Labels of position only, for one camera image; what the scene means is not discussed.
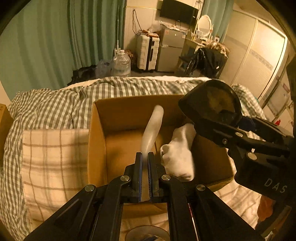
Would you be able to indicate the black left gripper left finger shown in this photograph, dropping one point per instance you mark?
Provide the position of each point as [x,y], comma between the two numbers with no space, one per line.
[94,213]

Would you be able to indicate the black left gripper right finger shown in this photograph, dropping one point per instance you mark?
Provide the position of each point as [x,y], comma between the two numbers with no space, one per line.
[194,211]

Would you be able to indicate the black round object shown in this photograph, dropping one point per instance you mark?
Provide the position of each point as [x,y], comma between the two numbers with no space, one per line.
[212,100]

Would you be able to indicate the white plastic tube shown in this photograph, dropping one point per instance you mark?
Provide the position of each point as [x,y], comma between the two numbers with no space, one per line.
[151,131]

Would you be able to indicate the grey tape roll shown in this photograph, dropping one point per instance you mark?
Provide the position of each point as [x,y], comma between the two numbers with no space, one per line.
[147,232]

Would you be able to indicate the white sock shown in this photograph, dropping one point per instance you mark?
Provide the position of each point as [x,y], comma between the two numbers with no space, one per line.
[177,157]

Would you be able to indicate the beige plaid blanket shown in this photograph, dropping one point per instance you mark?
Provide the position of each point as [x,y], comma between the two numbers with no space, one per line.
[54,169]

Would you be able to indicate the open cardboard box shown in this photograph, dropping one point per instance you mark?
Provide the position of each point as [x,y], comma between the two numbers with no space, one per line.
[115,135]

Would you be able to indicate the white sliding wardrobe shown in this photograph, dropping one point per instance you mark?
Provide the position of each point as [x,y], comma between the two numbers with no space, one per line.
[256,50]

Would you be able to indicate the green checked duvet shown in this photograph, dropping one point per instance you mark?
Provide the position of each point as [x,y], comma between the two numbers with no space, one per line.
[68,108]

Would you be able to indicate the chair with black clothes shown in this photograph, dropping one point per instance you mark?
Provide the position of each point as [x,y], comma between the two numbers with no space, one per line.
[208,61]

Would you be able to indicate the small clear water bottle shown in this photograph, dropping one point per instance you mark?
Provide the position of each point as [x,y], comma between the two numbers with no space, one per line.
[103,69]

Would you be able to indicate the oval white vanity mirror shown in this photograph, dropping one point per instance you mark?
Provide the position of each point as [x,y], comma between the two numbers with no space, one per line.
[204,27]

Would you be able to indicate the silver mini fridge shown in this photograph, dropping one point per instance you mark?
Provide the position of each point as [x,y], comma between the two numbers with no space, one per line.
[170,49]

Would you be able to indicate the large clear water jug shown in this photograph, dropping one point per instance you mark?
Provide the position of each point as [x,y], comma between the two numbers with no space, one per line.
[121,64]

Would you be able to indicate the green curtain right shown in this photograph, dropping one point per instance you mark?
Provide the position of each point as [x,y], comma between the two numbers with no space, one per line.
[220,12]

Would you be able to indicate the green curtain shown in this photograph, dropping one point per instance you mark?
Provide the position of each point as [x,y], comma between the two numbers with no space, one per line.
[220,12]
[43,42]

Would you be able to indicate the white suitcase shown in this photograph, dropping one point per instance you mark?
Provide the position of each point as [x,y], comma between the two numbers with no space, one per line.
[147,52]

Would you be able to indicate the green curtain left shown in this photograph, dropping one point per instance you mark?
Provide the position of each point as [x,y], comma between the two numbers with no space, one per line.
[43,42]

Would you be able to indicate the brown carton by wall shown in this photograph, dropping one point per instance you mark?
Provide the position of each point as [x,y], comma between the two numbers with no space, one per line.
[5,124]

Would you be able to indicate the black wall television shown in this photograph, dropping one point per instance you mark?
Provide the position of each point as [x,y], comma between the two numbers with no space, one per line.
[178,11]

